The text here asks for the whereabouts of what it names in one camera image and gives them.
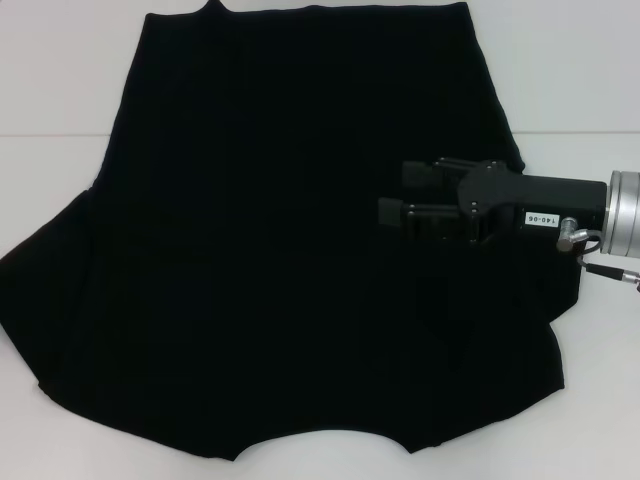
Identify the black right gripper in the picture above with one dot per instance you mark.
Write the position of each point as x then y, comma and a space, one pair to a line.
550, 197

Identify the black shirt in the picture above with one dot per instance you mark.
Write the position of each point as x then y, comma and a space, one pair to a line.
250, 200

